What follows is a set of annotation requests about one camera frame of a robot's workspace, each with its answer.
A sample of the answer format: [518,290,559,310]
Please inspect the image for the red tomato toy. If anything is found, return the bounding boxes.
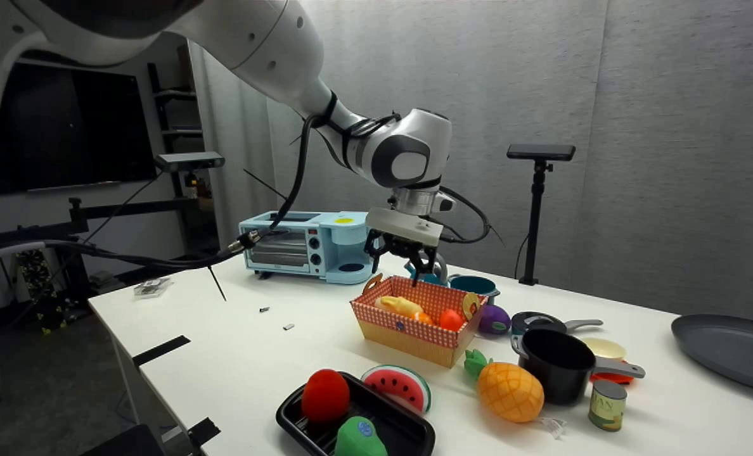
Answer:
[434,308,468,336]

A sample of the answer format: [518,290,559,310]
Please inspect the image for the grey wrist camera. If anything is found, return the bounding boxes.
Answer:
[366,206,447,252]

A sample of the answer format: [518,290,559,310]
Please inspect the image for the light blue toaster oven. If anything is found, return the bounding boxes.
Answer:
[235,208,381,290]

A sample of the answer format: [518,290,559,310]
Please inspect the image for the black pot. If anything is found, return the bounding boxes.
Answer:
[513,328,649,409]

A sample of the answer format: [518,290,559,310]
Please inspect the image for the dark frying pan toy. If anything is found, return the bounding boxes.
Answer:
[509,310,606,339]

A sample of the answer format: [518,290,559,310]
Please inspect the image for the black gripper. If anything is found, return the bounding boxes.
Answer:
[363,232,439,288]

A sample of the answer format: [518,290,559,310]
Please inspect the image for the pineapple toy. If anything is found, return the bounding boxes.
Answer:
[473,360,547,429]

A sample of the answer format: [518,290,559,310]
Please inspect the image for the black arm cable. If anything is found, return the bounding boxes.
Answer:
[205,111,314,275]

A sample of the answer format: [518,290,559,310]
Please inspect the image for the small green pepper toy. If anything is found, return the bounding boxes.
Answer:
[462,347,492,390]

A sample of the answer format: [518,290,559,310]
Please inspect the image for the green potted plant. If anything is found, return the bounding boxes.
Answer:
[8,244,71,337]

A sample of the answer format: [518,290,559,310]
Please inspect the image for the purple eggplant toy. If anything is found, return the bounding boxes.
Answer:
[476,301,515,343]

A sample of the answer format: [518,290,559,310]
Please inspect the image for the teal cup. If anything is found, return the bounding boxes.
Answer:
[447,275,501,305]

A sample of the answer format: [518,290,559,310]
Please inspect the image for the red flat toy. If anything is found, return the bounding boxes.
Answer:
[591,371,639,390]

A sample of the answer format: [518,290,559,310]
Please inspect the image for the yellow round slice toy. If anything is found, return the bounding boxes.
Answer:
[459,290,486,323]

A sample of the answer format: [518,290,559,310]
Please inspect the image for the grey oval plate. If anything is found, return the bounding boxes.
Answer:
[670,313,753,399]

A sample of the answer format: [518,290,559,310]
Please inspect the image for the small tin can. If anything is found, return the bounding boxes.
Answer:
[586,379,630,437]

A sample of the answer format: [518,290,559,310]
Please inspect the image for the black plastic food tray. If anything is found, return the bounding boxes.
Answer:
[274,371,439,456]

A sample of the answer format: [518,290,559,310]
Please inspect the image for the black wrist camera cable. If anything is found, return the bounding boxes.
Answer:
[435,184,494,250]

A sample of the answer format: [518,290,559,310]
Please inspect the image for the watermelon slice toy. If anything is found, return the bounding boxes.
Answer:
[360,362,435,418]

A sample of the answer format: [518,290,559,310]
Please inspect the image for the black tripod stand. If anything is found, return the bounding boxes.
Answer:
[505,143,578,290]

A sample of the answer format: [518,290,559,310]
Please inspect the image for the orange checkered basket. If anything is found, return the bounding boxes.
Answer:
[348,271,488,371]

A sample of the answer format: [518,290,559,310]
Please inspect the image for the clear plastic scrap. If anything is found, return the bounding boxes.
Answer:
[132,275,175,301]

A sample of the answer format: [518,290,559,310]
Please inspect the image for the yellow banana toy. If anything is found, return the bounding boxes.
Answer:
[372,295,428,326]

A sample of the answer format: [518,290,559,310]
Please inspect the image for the pale yellow small plate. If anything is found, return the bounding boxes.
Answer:
[580,336,630,362]

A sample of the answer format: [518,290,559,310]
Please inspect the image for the black tape strip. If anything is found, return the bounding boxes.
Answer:
[187,415,224,451]
[130,332,193,369]

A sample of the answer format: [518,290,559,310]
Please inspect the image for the black monitor screen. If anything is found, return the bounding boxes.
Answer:
[0,60,160,201]

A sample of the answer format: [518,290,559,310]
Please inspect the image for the red fuzzy fruit toy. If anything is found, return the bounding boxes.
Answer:
[298,369,355,429]

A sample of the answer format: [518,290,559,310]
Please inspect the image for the green pear toy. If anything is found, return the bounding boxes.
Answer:
[331,414,391,456]

